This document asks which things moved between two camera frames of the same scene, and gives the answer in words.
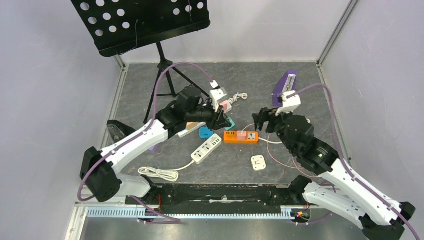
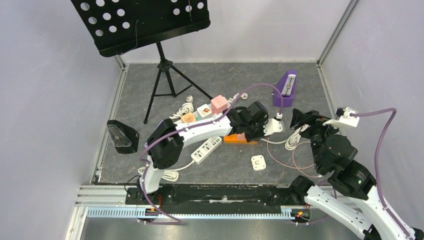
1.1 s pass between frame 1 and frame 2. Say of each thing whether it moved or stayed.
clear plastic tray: stayed
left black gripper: moved
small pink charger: stayed
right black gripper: moved
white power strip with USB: stayed
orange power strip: stayed
